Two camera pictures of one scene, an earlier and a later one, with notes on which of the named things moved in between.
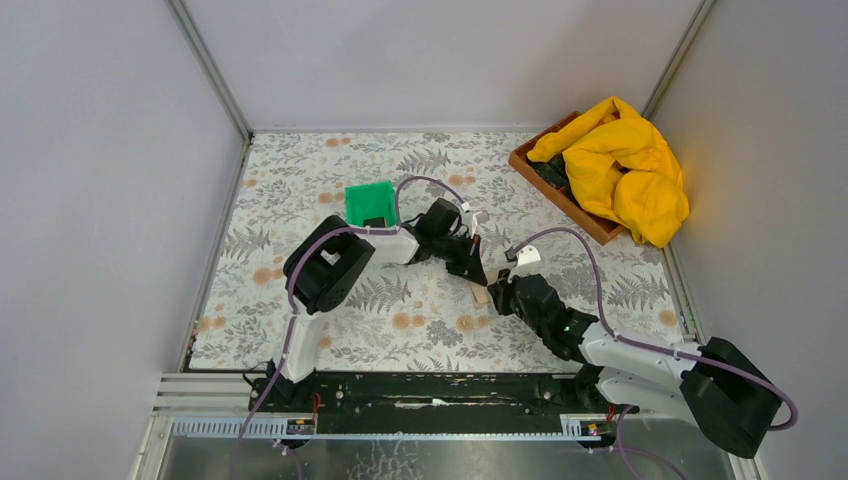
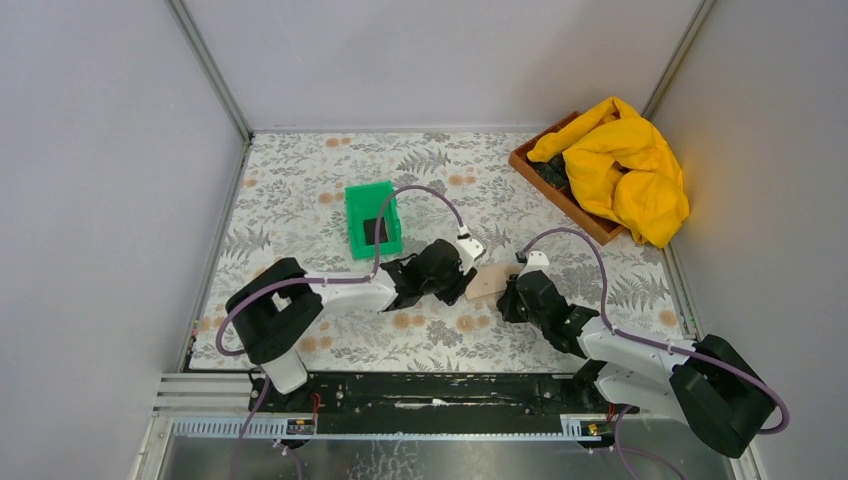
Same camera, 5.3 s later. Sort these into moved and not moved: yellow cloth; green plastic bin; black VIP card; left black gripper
Moved: left black gripper
Not moved: black VIP card; yellow cloth; green plastic bin
